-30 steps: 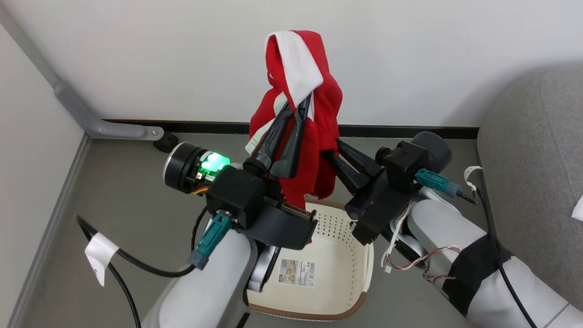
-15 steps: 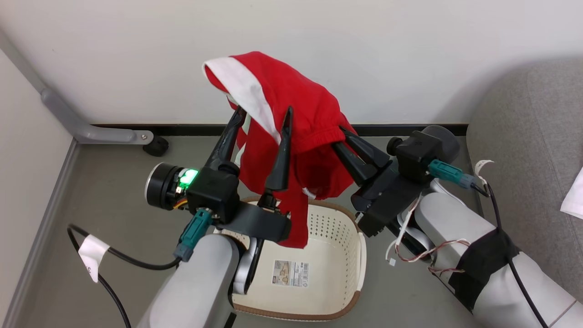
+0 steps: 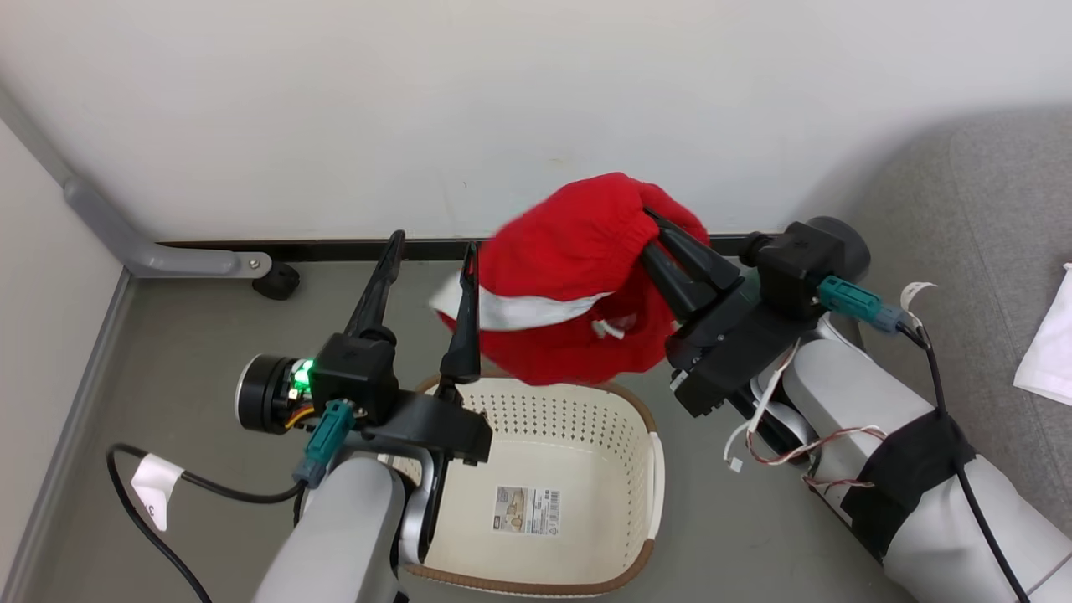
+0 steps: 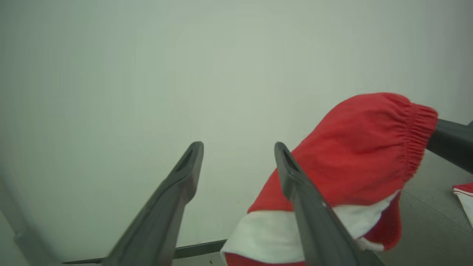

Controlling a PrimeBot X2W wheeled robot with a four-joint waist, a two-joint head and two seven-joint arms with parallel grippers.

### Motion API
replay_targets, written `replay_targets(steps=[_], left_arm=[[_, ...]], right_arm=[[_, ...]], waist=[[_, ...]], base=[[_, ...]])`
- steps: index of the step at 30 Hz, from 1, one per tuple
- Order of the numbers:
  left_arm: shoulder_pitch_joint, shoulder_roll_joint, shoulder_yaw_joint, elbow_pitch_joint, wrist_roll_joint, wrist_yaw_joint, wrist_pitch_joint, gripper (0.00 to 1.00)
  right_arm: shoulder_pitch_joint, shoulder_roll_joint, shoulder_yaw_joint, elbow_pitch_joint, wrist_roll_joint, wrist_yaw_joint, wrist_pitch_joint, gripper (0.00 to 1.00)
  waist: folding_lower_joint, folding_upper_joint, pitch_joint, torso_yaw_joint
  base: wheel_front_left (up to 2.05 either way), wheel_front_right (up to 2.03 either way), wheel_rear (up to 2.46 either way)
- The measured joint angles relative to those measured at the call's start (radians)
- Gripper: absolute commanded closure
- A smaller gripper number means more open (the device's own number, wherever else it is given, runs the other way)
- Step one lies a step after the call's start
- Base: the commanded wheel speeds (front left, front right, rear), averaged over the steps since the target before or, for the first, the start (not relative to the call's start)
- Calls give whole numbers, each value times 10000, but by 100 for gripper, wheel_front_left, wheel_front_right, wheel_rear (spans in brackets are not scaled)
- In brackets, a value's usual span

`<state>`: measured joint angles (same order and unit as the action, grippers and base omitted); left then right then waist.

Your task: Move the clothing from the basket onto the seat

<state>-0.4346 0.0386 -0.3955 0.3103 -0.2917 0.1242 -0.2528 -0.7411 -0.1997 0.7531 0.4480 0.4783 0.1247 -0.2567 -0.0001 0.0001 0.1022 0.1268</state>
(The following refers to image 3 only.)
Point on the printed basket label sticker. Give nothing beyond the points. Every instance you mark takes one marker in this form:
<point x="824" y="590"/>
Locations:
<point x="526" y="509"/>

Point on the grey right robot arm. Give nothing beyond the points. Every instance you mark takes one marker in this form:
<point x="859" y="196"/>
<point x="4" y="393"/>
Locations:
<point x="837" y="377"/>

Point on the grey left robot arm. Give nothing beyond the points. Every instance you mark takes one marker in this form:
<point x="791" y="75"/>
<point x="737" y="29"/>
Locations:
<point x="343" y="536"/>

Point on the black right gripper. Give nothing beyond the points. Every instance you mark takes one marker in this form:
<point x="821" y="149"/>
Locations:
<point x="729" y="343"/>

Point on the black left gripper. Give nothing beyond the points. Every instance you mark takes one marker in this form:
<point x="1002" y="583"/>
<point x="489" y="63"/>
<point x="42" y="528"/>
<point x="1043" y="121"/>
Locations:
<point x="435" y="427"/>

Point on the grey fabric sofa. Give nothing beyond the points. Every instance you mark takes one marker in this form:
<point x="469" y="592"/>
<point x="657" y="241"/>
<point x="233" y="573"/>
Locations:
<point x="997" y="218"/>

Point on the red garment with white stripe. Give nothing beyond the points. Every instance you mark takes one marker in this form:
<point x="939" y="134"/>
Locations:
<point x="569" y="243"/>

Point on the white cloth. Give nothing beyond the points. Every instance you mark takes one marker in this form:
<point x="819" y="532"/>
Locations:
<point x="1047" y="352"/>

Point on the cream perforated laundry basket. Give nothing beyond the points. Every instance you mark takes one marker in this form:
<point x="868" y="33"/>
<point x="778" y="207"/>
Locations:
<point x="586" y="435"/>

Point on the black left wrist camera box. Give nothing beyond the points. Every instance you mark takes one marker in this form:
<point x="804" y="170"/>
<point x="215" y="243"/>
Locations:
<point x="360" y="373"/>

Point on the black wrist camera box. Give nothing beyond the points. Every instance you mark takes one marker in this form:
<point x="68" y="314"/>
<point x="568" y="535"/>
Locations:
<point x="360" y="373"/>
<point x="796" y="264"/>

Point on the grey panel edge strip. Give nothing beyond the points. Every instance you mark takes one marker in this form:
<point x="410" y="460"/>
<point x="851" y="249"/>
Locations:
<point x="75" y="402"/>

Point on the black round frame foot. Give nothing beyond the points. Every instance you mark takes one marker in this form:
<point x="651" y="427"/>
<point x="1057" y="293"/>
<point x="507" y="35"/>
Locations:
<point x="276" y="281"/>

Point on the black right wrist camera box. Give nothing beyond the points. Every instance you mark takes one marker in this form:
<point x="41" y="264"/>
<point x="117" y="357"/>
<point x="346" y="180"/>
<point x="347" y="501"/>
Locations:
<point x="796" y="264"/>

